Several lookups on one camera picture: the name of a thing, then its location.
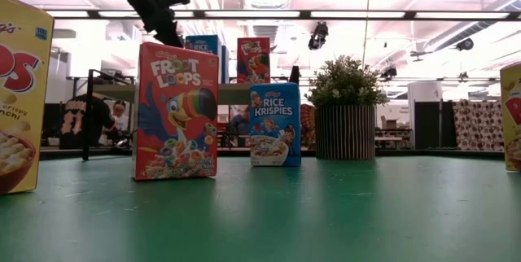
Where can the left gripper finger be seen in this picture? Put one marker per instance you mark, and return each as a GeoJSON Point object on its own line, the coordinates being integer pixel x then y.
{"type": "Point", "coordinates": [173, 24]}
{"type": "Point", "coordinates": [160, 26]}

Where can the red Froot Loops cereal box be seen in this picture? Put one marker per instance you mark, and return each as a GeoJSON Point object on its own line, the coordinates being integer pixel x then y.
{"type": "Point", "coordinates": [175, 123]}
{"type": "Point", "coordinates": [253, 60]}

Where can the yellow Corn Pops cereal box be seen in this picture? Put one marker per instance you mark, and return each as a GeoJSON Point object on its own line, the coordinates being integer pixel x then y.
{"type": "Point", "coordinates": [513, 111]}
{"type": "Point", "coordinates": [20, 111]}

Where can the wooden shelf with black legs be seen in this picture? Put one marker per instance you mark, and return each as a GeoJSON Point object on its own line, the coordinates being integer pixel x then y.
{"type": "Point", "coordinates": [114, 92]}

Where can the long ceiling light bar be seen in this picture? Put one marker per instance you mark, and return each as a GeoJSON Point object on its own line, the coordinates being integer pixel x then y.
{"type": "Point", "coordinates": [305, 14]}

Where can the black ceiling spotlight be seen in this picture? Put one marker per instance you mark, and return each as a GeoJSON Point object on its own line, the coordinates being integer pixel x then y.
{"type": "Point", "coordinates": [318, 35]}
{"type": "Point", "coordinates": [464, 44]}

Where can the ceiling air vent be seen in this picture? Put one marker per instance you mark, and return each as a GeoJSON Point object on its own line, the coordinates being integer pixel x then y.
{"type": "Point", "coordinates": [264, 34]}

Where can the person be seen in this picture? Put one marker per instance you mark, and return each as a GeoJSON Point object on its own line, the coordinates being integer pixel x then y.
{"type": "Point", "coordinates": [241, 123]}
{"type": "Point", "coordinates": [77, 119]}
{"type": "Point", "coordinates": [120, 117]}

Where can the potted plant in striped pot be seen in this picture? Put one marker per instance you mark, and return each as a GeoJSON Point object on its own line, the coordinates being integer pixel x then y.
{"type": "Point", "coordinates": [345, 91]}

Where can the black partition panel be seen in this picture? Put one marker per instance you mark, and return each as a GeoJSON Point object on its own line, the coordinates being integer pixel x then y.
{"type": "Point", "coordinates": [431, 123]}

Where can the dotted white partition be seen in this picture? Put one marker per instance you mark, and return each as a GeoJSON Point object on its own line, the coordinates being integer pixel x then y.
{"type": "Point", "coordinates": [478, 125]}

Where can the green table mat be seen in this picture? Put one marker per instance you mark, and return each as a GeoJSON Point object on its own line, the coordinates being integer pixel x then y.
{"type": "Point", "coordinates": [260, 213]}

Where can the black aluminium table frame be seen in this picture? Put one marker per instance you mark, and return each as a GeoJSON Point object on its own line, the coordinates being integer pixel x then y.
{"type": "Point", "coordinates": [61, 153]}

